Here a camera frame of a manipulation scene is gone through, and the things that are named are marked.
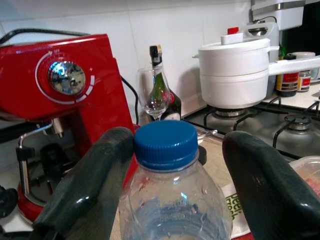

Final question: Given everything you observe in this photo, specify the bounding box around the steel gas hob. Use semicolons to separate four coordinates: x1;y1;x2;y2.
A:
184;95;320;162

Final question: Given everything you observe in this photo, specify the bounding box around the clear wine glass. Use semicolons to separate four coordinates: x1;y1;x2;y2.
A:
136;66;174;122

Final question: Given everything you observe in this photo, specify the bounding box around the white lidded jar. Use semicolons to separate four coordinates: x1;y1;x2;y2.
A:
286;51;317;61

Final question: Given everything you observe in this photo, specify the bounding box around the white packet with green print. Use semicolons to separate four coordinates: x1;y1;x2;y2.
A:
221;184;243;222

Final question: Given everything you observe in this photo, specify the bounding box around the clear plastic food container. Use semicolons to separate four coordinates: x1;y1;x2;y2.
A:
288;155;320;200

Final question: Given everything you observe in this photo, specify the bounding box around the small red-labelled jar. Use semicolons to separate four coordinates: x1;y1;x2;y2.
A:
297;70;312;93

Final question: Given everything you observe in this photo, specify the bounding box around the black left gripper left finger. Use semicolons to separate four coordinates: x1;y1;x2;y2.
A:
31;126;135;240

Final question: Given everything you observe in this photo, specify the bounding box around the red espresso machine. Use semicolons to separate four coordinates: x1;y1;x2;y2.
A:
0;33;141;227

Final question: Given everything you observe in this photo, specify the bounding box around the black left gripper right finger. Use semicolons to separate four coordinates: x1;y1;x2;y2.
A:
221;130;320;240

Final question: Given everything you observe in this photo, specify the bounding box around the clear bottle with blue cap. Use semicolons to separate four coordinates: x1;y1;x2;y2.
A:
118;119;235;240

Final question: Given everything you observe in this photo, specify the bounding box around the dark sparkling wine bottle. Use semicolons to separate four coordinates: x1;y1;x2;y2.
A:
148;44;183;123

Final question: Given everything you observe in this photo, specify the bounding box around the white pot with handle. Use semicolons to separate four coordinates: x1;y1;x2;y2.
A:
192;26;320;110

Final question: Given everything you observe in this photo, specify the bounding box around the dark sauce bottle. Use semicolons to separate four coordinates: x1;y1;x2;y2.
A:
275;55;300;98

